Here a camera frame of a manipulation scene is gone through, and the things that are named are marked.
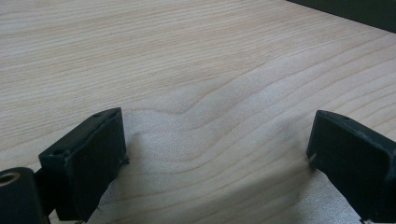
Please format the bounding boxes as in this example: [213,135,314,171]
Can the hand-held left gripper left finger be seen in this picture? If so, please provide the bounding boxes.
[38,106,130,223]

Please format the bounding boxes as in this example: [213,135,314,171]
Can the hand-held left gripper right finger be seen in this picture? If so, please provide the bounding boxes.
[305,109,396,223]

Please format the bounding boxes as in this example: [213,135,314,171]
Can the dark panel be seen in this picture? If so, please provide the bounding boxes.
[286,0,396,34]

